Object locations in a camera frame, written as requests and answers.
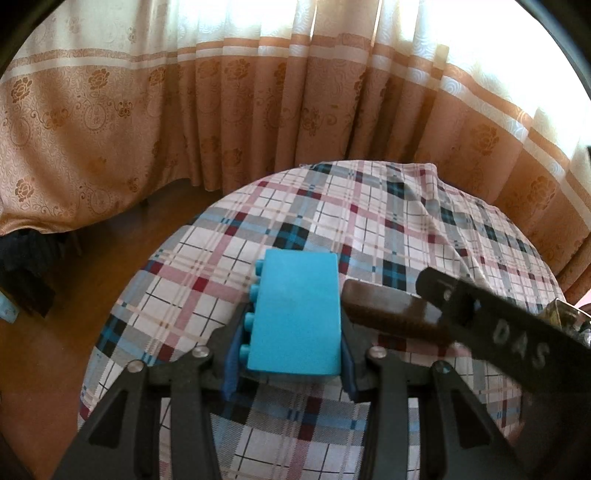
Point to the brown comb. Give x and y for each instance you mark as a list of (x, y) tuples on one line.
[(393, 312)]

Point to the beige orange curtain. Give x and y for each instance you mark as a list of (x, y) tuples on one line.
[(107, 101)]

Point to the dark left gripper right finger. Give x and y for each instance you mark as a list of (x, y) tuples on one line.
[(348, 360)]

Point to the gold metal tray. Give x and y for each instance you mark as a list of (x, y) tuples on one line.
[(570, 320)]

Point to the plaid tablecloth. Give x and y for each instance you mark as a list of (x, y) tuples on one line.
[(382, 223)]

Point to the blue toy brick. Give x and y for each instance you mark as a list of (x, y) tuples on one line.
[(295, 325)]

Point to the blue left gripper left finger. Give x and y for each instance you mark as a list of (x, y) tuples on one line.
[(232, 363)]

